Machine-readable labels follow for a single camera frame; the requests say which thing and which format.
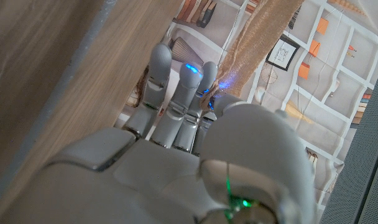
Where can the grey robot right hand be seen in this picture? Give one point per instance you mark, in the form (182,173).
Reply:
(145,186)

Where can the printed bookshelf backdrop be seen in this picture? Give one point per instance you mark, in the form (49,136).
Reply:
(316,102)

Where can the dark grey mesh panel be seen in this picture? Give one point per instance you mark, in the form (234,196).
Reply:
(363,174)

